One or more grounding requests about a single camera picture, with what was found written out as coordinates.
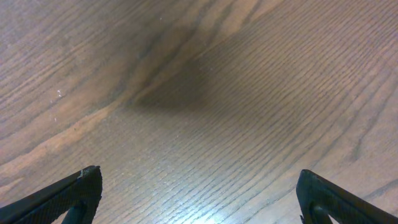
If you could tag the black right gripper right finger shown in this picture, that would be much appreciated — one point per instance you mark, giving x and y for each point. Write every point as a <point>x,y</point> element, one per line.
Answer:
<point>321,201</point>

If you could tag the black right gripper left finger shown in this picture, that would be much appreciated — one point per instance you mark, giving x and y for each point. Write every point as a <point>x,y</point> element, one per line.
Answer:
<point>77,196</point>

